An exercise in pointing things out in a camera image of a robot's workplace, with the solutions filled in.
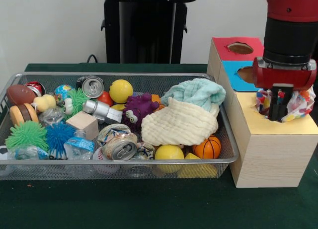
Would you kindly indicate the plain yellow ball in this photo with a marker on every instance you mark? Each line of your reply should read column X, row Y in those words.
column 169, row 153

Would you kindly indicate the small blue spiky puffer ball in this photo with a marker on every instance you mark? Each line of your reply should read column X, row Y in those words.
column 59, row 138

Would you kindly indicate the confetti print cloth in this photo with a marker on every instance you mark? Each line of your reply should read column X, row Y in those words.
column 300, row 104

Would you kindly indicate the cream knitted cloth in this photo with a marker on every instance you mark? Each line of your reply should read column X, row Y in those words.
column 179, row 124

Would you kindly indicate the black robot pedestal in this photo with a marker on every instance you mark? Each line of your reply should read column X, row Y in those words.
column 149, row 27

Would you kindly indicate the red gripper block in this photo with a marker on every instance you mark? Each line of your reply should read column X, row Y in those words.
column 283, row 77

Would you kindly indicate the orange toy basketball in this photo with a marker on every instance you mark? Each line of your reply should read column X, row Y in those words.
column 207, row 147

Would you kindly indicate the yellow ball with goggle face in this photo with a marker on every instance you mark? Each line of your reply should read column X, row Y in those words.
column 121, row 91

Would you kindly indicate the brown toy football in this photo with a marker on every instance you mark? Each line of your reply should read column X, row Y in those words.
column 21, row 94

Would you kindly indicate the purple spiky monster toy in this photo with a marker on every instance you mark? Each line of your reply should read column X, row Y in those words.
column 139, row 107

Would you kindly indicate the silver drink can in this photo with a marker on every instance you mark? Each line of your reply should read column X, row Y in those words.
column 119, row 145

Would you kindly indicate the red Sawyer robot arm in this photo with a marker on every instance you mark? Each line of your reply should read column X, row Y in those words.
column 290, row 22

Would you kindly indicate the green spiky puffer ball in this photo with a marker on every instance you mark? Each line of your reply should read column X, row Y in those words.
column 26, row 135

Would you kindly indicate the wooden box with three holes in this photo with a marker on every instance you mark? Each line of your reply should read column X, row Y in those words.
column 273, row 159

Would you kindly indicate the mint green knitted cloth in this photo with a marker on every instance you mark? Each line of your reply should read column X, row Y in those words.
column 198, row 92

